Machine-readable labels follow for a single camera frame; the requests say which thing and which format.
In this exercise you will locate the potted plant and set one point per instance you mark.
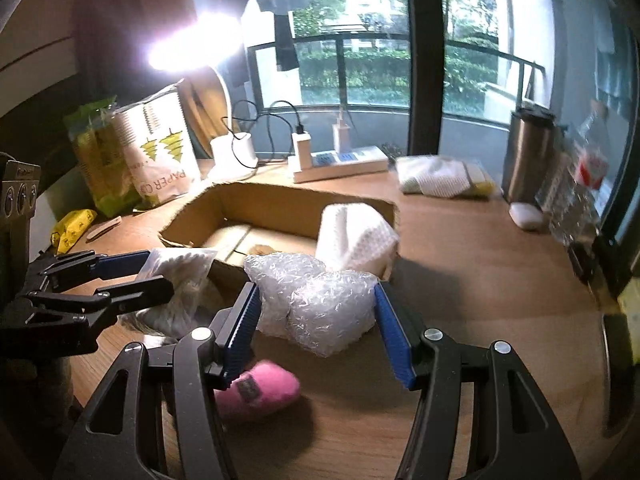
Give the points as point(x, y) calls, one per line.
point(395, 150)

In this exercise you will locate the hanging dark trousers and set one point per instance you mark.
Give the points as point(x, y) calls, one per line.
point(285, 45)

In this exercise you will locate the balcony railing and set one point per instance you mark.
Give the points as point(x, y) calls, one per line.
point(341, 70)

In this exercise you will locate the plastic water bottle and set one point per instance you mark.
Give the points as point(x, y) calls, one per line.
point(590, 167)

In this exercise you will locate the pink plush toy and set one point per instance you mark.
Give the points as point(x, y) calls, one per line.
point(272, 385)

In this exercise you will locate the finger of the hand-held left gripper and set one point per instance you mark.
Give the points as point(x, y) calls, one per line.
point(145, 292)
point(120, 266)

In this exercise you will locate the green yellow packet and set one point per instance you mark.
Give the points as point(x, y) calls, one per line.
point(95, 160)

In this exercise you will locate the white foam sheet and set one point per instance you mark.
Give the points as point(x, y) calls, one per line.
point(357, 235)

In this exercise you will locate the black window frame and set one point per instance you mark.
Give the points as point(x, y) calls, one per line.
point(425, 60)

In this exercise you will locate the cardboard box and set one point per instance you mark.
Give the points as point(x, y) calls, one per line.
point(235, 205)

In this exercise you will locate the white desk lamp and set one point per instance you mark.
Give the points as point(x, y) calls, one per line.
point(235, 152)

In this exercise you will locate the steel thermos cup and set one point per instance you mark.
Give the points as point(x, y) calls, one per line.
point(527, 155)

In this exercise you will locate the hanging pale teal garment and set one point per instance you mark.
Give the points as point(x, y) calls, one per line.
point(607, 75)

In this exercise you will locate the paper cup pack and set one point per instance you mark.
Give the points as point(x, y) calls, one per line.
point(160, 160)

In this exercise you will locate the yellow tissue packet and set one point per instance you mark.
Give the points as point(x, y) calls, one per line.
point(75, 225)

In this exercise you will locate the white power strip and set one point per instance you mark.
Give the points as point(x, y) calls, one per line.
point(350, 160)

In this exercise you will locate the leaning wooden board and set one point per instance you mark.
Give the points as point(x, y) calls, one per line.
point(530, 82)

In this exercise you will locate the bubble wrap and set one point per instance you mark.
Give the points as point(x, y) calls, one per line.
point(320, 305)

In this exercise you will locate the tan curtain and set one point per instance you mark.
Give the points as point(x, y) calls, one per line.
point(200, 105)

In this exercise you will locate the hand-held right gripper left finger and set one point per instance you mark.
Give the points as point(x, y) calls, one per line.
point(242, 330)

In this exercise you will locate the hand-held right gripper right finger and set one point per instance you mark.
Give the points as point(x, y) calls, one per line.
point(395, 340)

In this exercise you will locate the small white case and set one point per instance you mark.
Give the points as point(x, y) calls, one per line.
point(526, 216)

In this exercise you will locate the dark grey curtain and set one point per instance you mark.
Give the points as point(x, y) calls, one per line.
point(110, 35)

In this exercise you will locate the clear bag of cotton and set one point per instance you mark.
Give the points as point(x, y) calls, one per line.
point(185, 265)

